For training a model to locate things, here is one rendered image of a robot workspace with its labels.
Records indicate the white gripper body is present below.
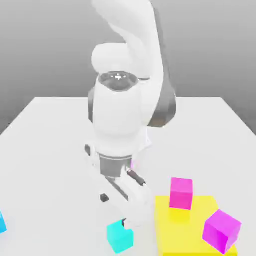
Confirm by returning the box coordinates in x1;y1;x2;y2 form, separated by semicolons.
104;175;154;229

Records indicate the small pink cube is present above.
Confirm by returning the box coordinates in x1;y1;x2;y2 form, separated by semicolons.
169;177;194;211

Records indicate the small cyan cube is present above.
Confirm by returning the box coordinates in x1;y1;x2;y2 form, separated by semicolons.
106;219;134;255

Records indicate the small purple cube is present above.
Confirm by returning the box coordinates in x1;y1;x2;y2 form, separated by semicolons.
201;209;243;255

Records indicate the large yellow box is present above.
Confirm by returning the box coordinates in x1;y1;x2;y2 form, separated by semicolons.
154;195;239;256

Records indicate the small blue cube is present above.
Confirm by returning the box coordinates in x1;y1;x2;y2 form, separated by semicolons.
0;210;8;234

